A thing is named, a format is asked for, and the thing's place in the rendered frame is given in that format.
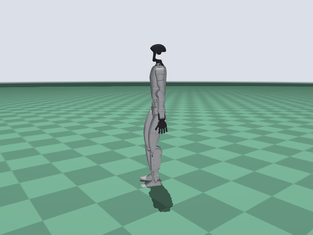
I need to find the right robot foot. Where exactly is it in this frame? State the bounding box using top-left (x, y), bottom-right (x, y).
top-left (140, 174), bottom-right (160, 181)

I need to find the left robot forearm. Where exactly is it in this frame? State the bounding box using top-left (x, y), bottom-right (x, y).
top-left (157, 91), bottom-right (165, 119)

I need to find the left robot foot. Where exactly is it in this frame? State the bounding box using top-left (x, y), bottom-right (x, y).
top-left (141, 180), bottom-right (162, 187)

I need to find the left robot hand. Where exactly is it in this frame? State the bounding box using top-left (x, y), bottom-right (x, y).
top-left (155, 114), bottom-right (167, 134)

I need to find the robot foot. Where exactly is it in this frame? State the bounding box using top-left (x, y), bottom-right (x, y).
top-left (141, 180), bottom-right (162, 187)
top-left (140, 174), bottom-right (160, 181)

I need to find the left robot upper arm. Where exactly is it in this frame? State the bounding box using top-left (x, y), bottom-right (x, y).
top-left (155, 67), bottom-right (165, 98)

